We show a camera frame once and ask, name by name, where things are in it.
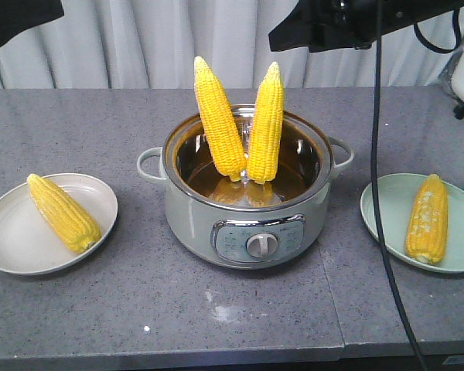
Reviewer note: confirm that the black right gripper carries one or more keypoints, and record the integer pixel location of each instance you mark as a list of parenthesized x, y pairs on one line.
[(326, 25)]

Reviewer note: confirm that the light green round plate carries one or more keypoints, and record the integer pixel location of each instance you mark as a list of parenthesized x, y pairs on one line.
[(396, 196)]

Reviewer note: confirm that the yellow corn cob white patches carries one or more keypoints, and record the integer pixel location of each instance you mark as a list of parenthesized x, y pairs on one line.
[(427, 231)]

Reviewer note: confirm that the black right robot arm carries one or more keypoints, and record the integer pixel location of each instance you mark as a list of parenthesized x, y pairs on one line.
[(400, 14)]

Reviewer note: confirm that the white pleated curtain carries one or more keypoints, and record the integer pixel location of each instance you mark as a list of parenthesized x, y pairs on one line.
[(152, 44)]

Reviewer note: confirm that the green electric cooking pot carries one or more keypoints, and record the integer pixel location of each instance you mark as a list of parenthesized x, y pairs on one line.
[(241, 224)]

